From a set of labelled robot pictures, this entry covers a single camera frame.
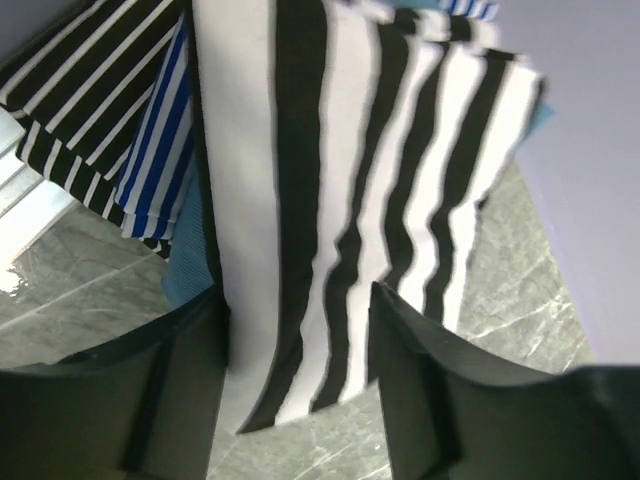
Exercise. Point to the dark striped folded top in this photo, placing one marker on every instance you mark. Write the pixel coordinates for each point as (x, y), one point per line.
(80, 90)

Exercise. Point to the blue white striped folded top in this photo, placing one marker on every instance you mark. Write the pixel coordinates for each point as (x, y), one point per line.
(345, 85)

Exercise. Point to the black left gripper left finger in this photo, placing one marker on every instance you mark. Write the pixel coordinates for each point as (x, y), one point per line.
(141, 406)

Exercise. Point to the black white striped top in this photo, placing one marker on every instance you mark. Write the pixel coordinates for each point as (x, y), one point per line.
(360, 190)

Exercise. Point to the teal blue tank top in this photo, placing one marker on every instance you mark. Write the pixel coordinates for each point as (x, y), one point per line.
(190, 250)

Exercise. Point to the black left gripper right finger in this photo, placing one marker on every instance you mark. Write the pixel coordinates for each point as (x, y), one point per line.
(452, 410)

